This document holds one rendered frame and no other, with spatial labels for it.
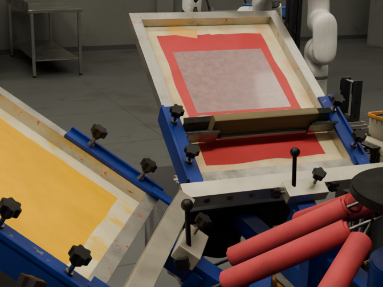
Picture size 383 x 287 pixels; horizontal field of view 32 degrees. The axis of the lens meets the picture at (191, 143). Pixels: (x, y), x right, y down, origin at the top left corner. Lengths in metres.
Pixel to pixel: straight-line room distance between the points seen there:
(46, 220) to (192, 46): 1.10
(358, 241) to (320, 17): 1.40
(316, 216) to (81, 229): 0.53
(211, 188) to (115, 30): 10.14
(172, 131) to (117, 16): 9.92
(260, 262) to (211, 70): 1.04
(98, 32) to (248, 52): 9.44
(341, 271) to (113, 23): 10.74
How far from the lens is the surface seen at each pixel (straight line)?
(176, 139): 2.02
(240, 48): 2.49
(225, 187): 1.89
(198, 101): 2.23
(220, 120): 2.04
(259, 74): 2.40
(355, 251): 1.37
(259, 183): 1.93
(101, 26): 11.85
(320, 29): 2.64
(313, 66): 2.75
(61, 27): 11.68
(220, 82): 2.32
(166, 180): 2.53
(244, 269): 1.48
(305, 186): 1.93
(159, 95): 2.16
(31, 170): 1.68
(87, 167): 1.84
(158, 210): 2.52
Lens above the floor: 1.80
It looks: 16 degrees down
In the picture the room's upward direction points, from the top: 1 degrees clockwise
